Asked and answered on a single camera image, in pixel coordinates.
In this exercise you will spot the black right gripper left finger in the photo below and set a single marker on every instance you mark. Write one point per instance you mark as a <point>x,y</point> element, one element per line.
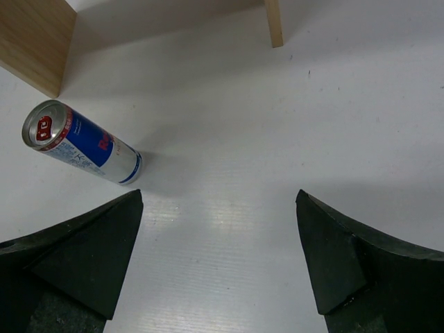
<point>68,277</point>

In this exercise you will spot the Red Bull can left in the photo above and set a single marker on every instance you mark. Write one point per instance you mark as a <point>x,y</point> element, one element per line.
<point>55,129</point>

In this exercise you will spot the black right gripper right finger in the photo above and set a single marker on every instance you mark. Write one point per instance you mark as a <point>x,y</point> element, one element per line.
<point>364,280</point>

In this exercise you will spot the wooden shelf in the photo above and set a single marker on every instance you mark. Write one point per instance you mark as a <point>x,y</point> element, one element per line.
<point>101,49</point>

